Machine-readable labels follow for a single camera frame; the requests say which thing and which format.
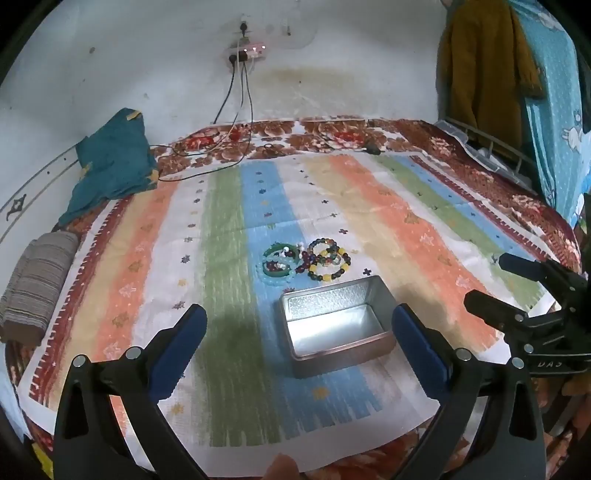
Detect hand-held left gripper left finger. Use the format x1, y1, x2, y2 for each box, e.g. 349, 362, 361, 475
53, 303, 218, 480

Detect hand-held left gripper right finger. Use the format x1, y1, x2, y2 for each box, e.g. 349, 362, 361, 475
392, 303, 546, 480

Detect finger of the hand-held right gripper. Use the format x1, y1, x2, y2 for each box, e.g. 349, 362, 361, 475
464, 290, 532, 333
499, 253, 555, 282

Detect silver metal tin box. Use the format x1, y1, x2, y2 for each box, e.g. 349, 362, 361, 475
278, 275, 398, 380

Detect light blue bangle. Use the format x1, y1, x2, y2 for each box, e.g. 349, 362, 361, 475
257, 261, 298, 283

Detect yellow and black bead bracelet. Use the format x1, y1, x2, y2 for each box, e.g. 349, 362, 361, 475
307, 251, 347, 283

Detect dark red bead bracelet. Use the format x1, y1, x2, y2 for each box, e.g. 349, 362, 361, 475
265, 258, 310, 275

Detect green jade bangle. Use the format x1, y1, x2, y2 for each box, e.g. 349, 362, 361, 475
263, 244, 296, 265

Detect multicolour bead bracelet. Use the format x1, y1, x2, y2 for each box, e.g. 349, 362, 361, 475
308, 237, 340, 261

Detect person's left hand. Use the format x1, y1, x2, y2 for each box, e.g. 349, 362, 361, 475
259, 455, 301, 480

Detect brown floral blanket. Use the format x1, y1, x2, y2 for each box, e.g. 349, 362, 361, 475
4, 117, 583, 480

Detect pastel striped cloth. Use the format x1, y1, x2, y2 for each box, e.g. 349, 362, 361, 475
18, 150, 557, 448

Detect turquoise printed cloth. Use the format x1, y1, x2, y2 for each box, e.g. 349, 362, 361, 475
508, 0, 591, 227

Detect brown striped folded cloth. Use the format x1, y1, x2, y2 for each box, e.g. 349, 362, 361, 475
0, 231, 80, 344

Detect mustard yellow jacket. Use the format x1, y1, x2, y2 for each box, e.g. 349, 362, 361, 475
436, 0, 543, 139

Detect teal crumpled cloth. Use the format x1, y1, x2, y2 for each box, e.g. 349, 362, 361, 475
59, 108, 160, 227

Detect white power strip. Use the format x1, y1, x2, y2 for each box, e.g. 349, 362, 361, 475
224, 42, 267, 63

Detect metal wire rack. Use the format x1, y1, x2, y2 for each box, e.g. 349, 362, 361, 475
436, 117, 541, 185

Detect white cable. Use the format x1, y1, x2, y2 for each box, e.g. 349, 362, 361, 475
185, 124, 237, 157

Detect black cable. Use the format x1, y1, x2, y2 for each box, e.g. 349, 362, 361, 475
150, 60, 254, 182
213, 60, 237, 125

